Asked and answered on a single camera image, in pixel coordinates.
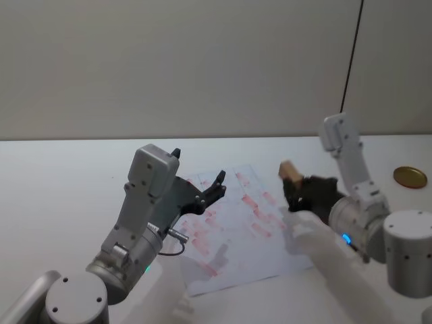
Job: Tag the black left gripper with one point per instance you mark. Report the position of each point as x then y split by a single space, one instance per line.
184 197

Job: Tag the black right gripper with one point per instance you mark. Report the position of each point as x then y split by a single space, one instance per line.
320 197

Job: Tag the small wooden stamp block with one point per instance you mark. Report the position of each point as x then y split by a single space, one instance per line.
290 172

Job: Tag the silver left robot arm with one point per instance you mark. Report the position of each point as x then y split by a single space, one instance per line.
135 216

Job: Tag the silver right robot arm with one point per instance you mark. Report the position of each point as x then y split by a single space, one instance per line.
357 202

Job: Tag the white paper with red stamps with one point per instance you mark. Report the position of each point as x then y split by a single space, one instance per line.
249 236

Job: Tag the round gold lid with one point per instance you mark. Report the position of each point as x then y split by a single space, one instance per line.
409 176

